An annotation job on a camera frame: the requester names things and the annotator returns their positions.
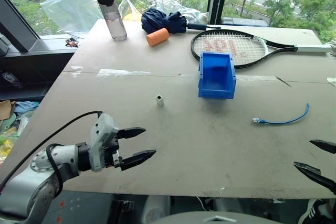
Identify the small red and black object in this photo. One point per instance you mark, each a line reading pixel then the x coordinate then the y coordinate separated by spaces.
pixel 71 42

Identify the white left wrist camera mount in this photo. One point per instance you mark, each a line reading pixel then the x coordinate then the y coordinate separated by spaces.
pixel 102 129

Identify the brown cardboard piece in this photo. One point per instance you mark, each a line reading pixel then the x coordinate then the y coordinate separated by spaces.
pixel 6 110

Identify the dark slanted window frame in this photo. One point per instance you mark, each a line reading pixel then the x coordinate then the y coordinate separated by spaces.
pixel 18 22

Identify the crumpled clear plastic bag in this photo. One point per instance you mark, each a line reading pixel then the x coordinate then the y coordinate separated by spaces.
pixel 168 3

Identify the black and white tennis racket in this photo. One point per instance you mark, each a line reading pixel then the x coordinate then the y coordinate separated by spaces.
pixel 312 48

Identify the clear bag with yellow contents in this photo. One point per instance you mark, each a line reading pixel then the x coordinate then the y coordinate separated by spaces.
pixel 128 11

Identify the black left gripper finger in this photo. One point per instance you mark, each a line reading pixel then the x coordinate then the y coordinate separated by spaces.
pixel 132 132
pixel 139 158

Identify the small white cube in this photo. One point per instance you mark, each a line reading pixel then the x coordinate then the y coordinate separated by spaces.
pixel 159 100

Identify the black and white shoe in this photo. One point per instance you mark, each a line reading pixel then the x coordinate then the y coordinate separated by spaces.
pixel 317 212

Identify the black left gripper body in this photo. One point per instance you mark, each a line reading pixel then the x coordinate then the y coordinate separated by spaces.
pixel 113 146

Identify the orange foam cylinder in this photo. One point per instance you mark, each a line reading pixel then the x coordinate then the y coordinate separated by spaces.
pixel 157 37

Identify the navy folded umbrella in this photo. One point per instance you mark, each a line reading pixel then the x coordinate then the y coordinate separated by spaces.
pixel 160 20

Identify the bluish clear plastic bag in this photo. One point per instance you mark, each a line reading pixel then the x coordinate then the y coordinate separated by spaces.
pixel 71 9

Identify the light blue cloth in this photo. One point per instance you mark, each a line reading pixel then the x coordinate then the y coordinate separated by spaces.
pixel 26 106

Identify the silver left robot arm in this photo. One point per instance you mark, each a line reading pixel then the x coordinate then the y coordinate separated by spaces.
pixel 39 182

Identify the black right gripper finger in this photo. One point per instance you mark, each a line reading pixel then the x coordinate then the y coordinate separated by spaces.
pixel 326 146
pixel 315 174

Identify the blue plastic storage bin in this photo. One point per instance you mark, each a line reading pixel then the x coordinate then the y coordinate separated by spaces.
pixel 216 87

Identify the white rounded shape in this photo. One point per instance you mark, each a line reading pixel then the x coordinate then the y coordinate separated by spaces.
pixel 156 208

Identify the clear black-capped water bottle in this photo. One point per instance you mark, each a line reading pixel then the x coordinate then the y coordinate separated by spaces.
pixel 114 16

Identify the clear tape strip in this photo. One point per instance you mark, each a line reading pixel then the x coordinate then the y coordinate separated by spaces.
pixel 120 72

